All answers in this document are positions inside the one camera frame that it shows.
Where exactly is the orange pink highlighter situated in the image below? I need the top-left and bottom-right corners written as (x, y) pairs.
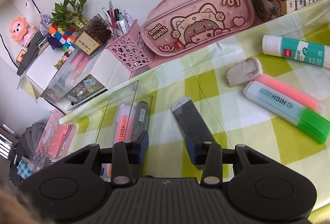
top-left (114, 102), bottom-right (135, 144)

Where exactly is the black marker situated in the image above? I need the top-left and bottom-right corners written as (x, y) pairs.
top-left (131, 100), bottom-right (149, 141)

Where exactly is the clear plastic organizer box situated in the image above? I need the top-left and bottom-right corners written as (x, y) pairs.
top-left (94, 80), bottom-right (153, 178)

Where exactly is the black pencil lead case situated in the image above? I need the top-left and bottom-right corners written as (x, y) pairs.
top-left (171, 96), bottom-right (215, 144)

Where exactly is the pink box at left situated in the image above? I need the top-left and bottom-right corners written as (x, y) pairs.
top-left (34, 110), bottom-right (72, 158)

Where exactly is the clear rabbit drawer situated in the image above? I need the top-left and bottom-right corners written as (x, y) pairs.
top-left (64, 74), bottom-right (104, 104)

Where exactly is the green checked tablecloth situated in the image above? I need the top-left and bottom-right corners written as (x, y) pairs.
top-left (58, 0), bottom-right (330, 224)

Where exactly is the white drawer organizer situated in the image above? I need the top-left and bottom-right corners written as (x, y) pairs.
top-left (17, 46), bottom-right (131, 113)

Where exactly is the dirty white eraser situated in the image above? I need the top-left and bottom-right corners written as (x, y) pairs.
top-left (226, 57), bottom-right (263, 87)

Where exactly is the clear upper drawer box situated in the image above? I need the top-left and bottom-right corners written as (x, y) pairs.
top-left (43, 50), bottom-right (102, 102)

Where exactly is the pink perforated pen holder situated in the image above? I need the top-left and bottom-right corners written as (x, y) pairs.
top-left (105, 20), bottom-right (154, 72)

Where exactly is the framed calligraphy sign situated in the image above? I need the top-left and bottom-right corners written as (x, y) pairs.
top-left (74, 31), bottom-right (101, 56)

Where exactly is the green highlighter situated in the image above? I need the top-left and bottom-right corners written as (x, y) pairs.
top-left (243, 81), bottom-right (329, 144)

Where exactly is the colourful rubik cube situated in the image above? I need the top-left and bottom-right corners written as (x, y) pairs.
top-left (48, 24), bottom-right (78, 51)

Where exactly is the pink cat pencil case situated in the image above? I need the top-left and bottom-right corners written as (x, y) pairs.
top-left (140, 0), bottom-right (255, 57)

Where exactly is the red pen in holder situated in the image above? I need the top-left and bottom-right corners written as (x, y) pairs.
top-left (108, 1), bottom-right (118, 38)

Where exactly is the white green glue stick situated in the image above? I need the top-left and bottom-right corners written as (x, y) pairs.
top-left (262, 35), bottom-right (329, 69)

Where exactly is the lucky bamboo plant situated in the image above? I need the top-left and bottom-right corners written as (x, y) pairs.
top-left (51, 0), bottom-right (88, 32)

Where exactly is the orange lion plush toy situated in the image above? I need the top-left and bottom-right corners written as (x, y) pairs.
top-left (9, 17), bottom-right (38, 48)

